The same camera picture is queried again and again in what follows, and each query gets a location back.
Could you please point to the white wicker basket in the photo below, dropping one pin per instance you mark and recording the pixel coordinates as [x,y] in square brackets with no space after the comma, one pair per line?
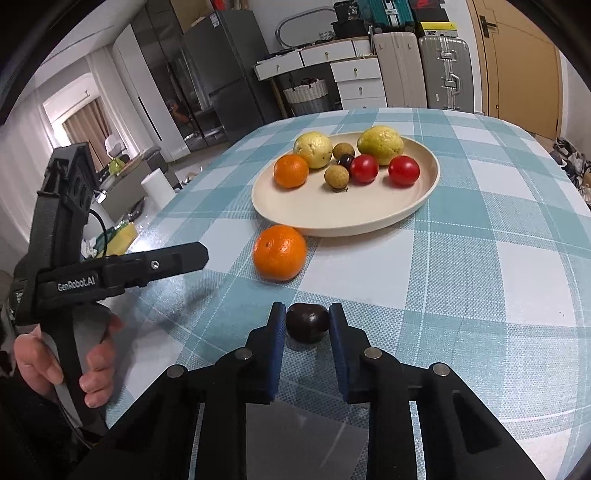
[304,99]

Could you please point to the white desk with drawers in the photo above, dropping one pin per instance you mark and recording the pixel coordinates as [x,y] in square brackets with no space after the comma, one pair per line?
[355,69]

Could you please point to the red cherry tomato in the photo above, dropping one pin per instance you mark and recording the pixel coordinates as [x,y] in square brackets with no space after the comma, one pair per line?
[364,168]
[404,170]

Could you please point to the white tall cabinet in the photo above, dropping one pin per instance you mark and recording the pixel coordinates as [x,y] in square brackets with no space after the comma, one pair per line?
[138,92]

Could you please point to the grey low table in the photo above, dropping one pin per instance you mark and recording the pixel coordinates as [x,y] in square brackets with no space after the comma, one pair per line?
[124,189]

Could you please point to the dark purple cherry tomato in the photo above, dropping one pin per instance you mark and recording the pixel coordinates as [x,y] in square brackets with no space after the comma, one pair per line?
[308,323]
[345,161]

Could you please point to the person's left forearm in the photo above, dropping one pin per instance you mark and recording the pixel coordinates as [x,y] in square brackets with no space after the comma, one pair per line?
[27,429]

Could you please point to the wooden door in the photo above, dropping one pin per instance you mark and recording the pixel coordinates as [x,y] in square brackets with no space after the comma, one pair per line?
[521,69]

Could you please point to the oval mirror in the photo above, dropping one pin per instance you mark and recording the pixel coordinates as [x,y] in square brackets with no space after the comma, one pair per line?
[300,32]

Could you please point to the grey refrigerator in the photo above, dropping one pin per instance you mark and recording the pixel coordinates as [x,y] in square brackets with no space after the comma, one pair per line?
[221,69]

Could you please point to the yellow green packet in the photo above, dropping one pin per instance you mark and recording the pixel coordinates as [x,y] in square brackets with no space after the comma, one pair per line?
[123,236]

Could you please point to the white sheer curtain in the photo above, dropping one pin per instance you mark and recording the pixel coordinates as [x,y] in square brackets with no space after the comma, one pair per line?
[18,198]

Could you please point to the person's left hand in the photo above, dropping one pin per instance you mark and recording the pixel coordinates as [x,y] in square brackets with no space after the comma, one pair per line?
[37,360]

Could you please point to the orange tangerine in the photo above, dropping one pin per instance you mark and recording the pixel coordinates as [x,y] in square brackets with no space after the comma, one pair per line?
[291,171]
[280,253]

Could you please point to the silver suitcase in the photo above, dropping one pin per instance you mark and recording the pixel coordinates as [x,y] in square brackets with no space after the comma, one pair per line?
[443,74]

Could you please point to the yellow green guava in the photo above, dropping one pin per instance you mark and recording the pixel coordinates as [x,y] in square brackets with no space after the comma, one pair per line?
[313,150]
[381,145]

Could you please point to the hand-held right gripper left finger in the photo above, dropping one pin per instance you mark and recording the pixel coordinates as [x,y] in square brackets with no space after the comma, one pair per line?
[277,350]

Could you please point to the large cardboard box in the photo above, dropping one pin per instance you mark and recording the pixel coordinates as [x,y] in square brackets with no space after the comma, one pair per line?
[194,14]

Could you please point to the black red shoe box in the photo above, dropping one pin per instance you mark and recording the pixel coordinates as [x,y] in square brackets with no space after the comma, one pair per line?
[427,3]

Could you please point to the white paper roll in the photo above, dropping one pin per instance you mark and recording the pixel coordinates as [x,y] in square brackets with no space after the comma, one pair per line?
[159,189]

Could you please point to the beige suitcase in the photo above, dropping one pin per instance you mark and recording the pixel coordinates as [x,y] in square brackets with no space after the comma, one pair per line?
[399,69]

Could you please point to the cream round plate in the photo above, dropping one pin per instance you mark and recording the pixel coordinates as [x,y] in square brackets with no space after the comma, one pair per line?
[369,207]

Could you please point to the group of shoes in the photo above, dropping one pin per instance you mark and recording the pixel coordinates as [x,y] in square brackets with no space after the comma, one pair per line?
[570,157]

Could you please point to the brown longan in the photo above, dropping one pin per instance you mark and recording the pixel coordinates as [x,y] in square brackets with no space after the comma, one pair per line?
[336,177]
[344,150]

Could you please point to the dark glass wardrobe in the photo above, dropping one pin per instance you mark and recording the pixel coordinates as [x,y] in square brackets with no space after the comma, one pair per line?
[166,78]

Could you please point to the black bag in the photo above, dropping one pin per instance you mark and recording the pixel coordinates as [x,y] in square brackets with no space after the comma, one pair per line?
[348,23]

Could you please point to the green bag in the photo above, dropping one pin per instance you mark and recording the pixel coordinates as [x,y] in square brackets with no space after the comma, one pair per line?
[117,165]

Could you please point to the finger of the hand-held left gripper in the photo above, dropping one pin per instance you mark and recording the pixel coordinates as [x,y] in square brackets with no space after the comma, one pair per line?
[175,261]

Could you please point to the plain black box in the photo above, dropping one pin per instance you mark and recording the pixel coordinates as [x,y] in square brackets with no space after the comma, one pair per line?
[431,16]

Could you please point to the yellow black box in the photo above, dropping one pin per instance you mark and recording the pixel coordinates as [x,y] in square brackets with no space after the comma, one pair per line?
[438,30]

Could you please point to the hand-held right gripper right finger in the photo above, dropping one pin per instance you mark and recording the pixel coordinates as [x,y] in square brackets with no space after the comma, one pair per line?
[339,350]

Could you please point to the brown curtain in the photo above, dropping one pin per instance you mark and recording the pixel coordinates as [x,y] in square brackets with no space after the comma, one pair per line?
[83,129]

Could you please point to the teal suitcase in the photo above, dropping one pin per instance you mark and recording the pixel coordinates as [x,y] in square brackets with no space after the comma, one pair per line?
[388,8]

